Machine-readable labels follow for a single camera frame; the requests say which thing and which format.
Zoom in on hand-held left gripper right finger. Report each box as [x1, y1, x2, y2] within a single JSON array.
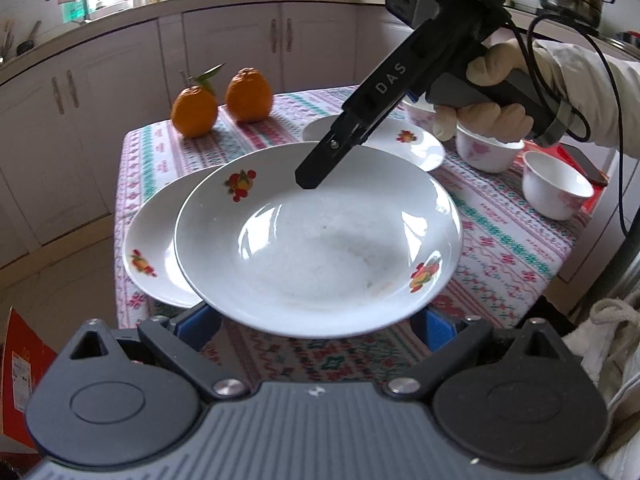
[[387, 307, 566, 403]]

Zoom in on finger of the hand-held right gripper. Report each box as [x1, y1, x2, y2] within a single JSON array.
[[294, 109, 375, 192]]

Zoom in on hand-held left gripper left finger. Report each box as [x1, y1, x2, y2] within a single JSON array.
[[67, 302, 251, 403]]

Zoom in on white fruit-print plate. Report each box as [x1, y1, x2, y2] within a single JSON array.
[[174, 141, 463, 339], [122, 164, 227, 309], [302, 114, 446, 173]]

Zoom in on white pink-flower bowl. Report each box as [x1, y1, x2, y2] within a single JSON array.
[[401, 94, 437, 132], [454, 122, 526, 174], [521, 151, 596, 221]]

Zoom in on person's right forearm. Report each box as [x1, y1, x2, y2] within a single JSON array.
[[530, 39, 640, 147]]

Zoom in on person's right hand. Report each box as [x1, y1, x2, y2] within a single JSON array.
[[431, 38, 535, 143]]

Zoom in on patterned tablecloth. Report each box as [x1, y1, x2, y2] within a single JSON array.
[[114, 85, 588, 386]]

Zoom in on orange with green leaf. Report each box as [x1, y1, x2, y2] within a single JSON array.
[[171, 63, 227, 139]]

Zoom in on beige garment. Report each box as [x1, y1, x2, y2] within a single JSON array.
[[564, 290, 640, 480]]

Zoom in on red cardboard carton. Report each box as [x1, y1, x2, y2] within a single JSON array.
[[0, 306, 60, 445]]

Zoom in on white kitchen base cabinets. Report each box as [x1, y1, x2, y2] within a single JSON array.
[[0, 0, 640, 281]]

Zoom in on green labelled bottle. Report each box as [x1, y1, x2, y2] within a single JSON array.
[[61, 0, 90, 24]]

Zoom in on black ladle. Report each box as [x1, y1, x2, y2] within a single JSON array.
[[15, 20, 44, 57]]

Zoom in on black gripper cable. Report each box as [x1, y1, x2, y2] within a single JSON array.
[[492, 0, 640, 238]]

